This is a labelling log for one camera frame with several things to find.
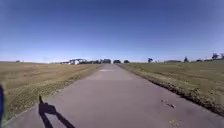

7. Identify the grey paved path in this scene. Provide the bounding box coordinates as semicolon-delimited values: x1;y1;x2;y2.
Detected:
1;63;224;128

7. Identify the row of dark trees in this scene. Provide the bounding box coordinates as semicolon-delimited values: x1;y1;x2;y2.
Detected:
79;58;131;65

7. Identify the dry grass field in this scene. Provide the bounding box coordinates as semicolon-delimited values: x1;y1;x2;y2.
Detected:
0;61;104;123
116;59;224;118

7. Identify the white building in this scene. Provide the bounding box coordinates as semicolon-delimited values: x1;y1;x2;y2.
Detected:
59;58;88;65

